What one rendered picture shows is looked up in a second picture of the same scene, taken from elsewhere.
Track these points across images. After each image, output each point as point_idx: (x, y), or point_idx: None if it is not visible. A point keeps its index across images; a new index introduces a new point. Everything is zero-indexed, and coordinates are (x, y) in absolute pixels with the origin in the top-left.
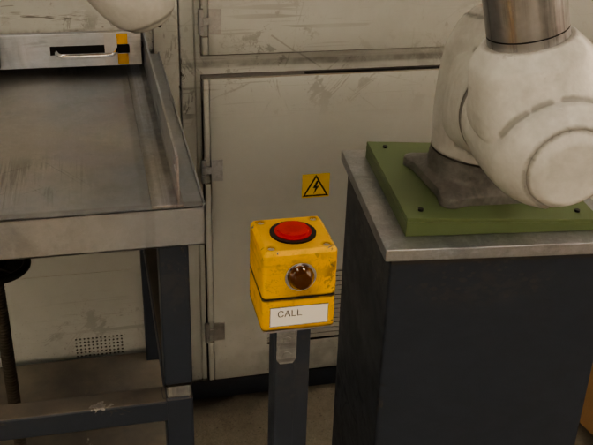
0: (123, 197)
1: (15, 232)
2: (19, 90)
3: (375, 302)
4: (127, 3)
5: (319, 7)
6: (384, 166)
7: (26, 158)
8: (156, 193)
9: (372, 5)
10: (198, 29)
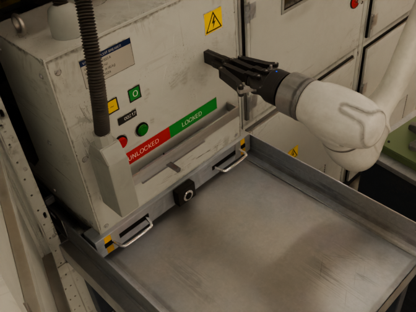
0: (396, 259)
1: (380, 311)
2: (214, 202)
3: None
4: (373, 162)
5: (295, 67)
6: (407, 156)
7: (311, 257)
8: (407, 248)
9: (315, 54)
10: (248, 109)
